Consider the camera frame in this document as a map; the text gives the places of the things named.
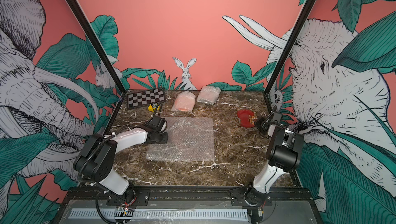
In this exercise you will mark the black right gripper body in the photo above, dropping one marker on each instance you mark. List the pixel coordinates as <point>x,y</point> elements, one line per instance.
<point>263,123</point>

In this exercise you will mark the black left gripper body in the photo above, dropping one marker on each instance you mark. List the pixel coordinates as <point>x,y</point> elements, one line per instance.
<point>161,138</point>

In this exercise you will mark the red floral dinner plate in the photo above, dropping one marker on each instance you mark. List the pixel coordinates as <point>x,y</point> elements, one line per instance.
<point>246,118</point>

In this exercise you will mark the clear bubble wrap sheet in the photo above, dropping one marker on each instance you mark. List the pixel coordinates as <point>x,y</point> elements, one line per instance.
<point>189,139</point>

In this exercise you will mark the pink bubble bundle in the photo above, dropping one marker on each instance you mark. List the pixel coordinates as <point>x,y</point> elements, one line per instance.
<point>185,101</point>

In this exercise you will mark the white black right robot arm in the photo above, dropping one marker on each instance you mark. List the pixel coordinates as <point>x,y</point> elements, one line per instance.
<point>283,152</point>

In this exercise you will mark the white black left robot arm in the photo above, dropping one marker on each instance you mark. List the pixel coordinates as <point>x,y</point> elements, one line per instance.
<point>95,162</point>

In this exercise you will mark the right bubble wrapped plate bundle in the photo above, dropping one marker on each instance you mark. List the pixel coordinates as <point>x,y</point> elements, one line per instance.
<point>209,95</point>

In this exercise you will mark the small yellow toy block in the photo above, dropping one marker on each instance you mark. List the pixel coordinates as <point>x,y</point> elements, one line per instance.
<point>153,107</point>

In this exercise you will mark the black white chessboard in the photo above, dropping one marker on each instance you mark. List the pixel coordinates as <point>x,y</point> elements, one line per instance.
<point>145,98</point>

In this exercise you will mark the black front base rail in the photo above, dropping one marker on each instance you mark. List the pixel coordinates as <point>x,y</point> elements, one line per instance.
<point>245,196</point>

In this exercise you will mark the white slotted cable duct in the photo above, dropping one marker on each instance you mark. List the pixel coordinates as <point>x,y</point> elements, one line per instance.
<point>143,214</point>

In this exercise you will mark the black right frame post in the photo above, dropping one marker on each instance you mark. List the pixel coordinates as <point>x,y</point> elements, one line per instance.
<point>306,9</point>

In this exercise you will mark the black frame post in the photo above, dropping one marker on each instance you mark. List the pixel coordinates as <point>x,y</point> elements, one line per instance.
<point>93,38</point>
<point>306,9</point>

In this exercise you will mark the black left frame post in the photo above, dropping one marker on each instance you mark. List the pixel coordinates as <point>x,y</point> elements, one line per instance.
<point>93,38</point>

